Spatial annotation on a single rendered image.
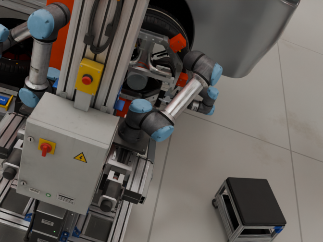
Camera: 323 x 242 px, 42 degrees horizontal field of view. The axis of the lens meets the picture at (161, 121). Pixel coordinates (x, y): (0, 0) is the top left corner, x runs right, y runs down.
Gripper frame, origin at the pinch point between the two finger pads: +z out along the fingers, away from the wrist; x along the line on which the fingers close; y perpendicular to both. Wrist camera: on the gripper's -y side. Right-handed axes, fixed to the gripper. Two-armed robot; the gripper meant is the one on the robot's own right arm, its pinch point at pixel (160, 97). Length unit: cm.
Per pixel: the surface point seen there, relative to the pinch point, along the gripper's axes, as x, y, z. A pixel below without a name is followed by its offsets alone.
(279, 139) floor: -102, -83, -146
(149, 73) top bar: -1.5, 14.3, 11.7
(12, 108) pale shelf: 6, -38, 89
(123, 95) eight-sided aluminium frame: -20.5, -22.3, 21.3
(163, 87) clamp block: 1.5, 9.8, 0.9
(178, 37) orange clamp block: -23.2, 32.6, 0.0
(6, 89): -18, -45, 101
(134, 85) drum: -6.0, -0.7, 17.9
